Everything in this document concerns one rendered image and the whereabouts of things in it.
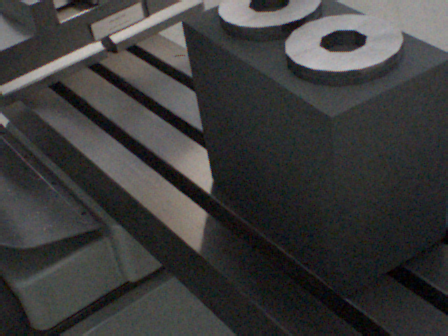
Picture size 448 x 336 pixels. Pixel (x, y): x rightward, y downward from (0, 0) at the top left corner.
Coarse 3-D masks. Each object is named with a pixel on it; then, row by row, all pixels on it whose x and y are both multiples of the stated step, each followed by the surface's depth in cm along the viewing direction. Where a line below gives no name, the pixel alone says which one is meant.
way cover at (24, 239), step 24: (0, 144) 102; (0, 168) 96; (24, 168) 96; (0, 192) 90; (24, 192) 91; (48, 192) 91; (72, 192) 92; (0, 216) 85; (24, 216) 86; (48, 216) 87; (72, 216) 87; (96, 216) 87; (0, 240) 79; (24, 240) 82; (48, 240) 82
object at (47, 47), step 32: (0, 0) 101; (32, 0) 94; (128, 0) 103; (160, 0) 106; (192, 0) 110; (0, 32) 98; (32, 32) 97; (64, 32) 99; (96, 32) 102; (128, 32) 104; (0, 64) 94; (32, 64) 97; (64, 64) 100; (0, 96) 95
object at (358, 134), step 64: (256, 0) 64; (320, 0) 62; (192, 64) 68; (256, 64) 58; (320, 64) 54; (384, 64) 53; (256, 128) 62; (320, 128) 52; (384, 128) 54; (256, 192) 68; (320, 192) 57; (384, 192) 58; (320, 256) 62; (384, 256) 62
